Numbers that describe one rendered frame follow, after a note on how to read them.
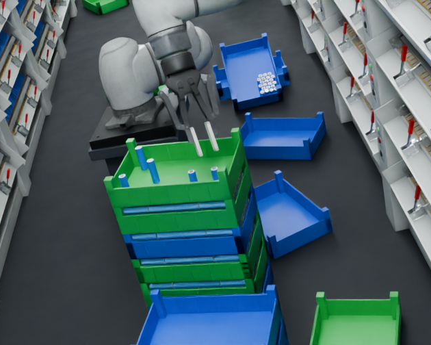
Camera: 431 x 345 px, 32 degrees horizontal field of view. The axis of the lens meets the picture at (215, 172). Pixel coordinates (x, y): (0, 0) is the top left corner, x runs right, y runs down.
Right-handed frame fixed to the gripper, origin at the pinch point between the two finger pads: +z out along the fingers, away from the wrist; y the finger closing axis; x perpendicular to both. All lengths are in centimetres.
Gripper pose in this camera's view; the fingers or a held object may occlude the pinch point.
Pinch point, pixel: (203, 139)
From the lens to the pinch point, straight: 173.7
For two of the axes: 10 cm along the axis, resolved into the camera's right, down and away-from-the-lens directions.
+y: -9.3, 3.4, -1.7
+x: 1.9, 0.3, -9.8
